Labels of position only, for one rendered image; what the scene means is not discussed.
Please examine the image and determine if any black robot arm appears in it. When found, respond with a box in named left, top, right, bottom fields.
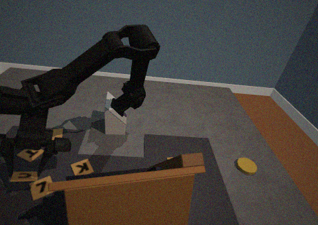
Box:
left=0, top=24, right=160, bottom=150

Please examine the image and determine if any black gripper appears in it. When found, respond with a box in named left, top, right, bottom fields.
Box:
left=0, top=114, right=72, bottom=177

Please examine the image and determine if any yellow round flat disc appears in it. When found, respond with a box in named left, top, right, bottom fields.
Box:
left=237, top=157, right=257, bottom=175

